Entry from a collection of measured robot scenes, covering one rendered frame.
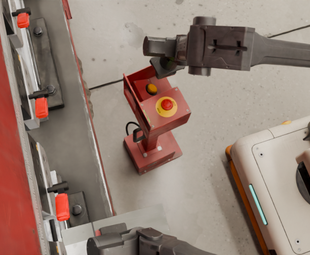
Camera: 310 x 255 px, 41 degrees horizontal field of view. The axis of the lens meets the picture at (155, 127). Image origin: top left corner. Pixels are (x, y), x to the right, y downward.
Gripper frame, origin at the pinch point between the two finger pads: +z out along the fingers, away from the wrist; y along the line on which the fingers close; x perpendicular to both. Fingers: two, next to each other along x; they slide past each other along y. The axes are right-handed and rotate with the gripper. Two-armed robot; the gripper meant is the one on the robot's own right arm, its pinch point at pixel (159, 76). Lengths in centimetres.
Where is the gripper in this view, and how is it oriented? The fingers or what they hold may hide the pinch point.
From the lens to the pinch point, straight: 139.3
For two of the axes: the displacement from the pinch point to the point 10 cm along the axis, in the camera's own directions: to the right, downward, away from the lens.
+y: -8.5, 3.2, -4.2
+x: 4.4, 8.7, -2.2
